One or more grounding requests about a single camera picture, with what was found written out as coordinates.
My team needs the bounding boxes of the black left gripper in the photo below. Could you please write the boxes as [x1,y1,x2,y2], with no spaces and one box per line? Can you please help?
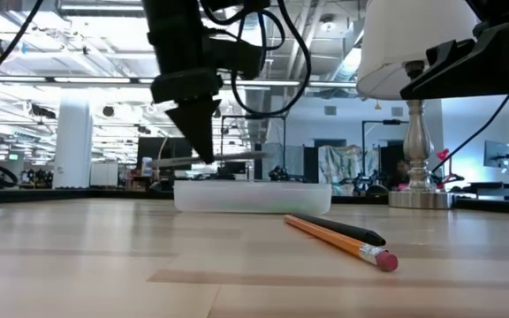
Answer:
[141,0,224,165]

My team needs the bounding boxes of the grey pen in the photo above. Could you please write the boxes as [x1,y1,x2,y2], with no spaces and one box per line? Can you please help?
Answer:
[151,150,270,169]

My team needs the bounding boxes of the clear plastic supply box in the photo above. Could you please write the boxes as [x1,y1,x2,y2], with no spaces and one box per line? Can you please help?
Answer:
[173,179,333,216]

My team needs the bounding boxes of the orange pencil with eraser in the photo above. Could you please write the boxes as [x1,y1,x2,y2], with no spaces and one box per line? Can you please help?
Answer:
[284,214,399,273]

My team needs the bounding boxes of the slim black pen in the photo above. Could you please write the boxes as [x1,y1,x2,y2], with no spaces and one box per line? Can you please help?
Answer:
[290,212,387,247]

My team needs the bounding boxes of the monitor on arm mount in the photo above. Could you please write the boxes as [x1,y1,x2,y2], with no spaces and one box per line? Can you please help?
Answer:
[483,140,509,169]

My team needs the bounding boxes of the black computer monitor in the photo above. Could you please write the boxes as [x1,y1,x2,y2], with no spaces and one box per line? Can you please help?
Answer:
[137,136,194,178]

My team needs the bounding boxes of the white shade silver table lamp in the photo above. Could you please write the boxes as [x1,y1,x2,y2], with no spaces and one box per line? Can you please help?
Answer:
[355,0,481,210]

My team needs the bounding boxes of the red desk lamp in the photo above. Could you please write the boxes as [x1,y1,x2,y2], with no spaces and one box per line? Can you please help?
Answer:
[435,148,466,189]

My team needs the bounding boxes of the white cabinet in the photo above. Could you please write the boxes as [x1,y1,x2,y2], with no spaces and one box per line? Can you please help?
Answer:
[89,161,119,187]

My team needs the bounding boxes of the person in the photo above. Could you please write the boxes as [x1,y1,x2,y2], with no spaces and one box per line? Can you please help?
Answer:
[386,158,411,192]

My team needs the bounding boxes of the patterned cloth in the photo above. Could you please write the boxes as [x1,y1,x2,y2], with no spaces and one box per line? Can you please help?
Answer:
[318,144,373,196]

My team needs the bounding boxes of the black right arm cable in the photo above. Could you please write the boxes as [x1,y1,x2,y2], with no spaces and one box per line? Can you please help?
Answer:
[430,93,509,174]

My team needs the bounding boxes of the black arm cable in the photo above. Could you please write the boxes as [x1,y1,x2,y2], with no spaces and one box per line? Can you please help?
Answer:
[430,93,509,174]
[199,0,313,119]

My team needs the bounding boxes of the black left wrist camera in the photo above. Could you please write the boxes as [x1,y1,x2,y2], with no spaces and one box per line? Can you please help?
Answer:
[209,35,265,81]

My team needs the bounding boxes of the black aluminium table frame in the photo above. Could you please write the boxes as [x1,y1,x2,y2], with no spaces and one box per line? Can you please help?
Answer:
[0,187,509,217]

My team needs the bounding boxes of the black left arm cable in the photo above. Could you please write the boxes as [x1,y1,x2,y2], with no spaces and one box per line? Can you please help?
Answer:
[199,0,313,119]

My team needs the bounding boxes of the thin black cable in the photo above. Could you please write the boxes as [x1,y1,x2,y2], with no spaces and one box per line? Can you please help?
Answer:
[0,0,46,94]

